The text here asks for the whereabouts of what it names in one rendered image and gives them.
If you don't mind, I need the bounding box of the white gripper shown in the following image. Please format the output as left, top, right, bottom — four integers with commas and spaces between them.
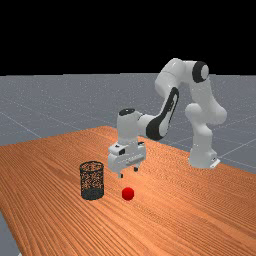
107, 140, 149, 179

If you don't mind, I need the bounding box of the red ball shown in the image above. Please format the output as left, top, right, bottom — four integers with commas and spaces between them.
121, 186, 135, 201

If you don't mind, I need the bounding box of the dark mesh basket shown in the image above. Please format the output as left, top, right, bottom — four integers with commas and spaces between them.
79, 160, 105, 201

